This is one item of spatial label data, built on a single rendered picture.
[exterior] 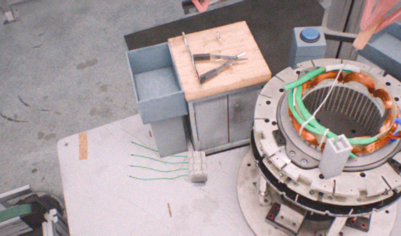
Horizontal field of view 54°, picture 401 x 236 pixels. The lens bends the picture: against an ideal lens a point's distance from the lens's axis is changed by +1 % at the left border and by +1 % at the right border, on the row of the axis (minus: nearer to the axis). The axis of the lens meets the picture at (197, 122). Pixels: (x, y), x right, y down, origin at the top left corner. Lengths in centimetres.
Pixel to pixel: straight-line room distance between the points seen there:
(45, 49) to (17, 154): 81
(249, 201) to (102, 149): 45
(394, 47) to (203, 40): 46
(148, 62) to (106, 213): 41
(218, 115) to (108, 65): 163
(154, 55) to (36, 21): 211
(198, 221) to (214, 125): 25
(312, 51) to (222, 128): 30
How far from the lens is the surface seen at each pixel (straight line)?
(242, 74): 89
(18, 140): 237
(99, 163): 115
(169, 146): 107
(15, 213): 119
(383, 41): 108
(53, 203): 206
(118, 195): 108
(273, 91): 83
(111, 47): 264
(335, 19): 121
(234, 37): 98
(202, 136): 103
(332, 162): 68
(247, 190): 103
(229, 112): 97
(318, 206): 78
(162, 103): 89
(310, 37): 102
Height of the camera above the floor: 172
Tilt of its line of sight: 54 degrees down
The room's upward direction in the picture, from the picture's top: 8 degrees counter-clockwise
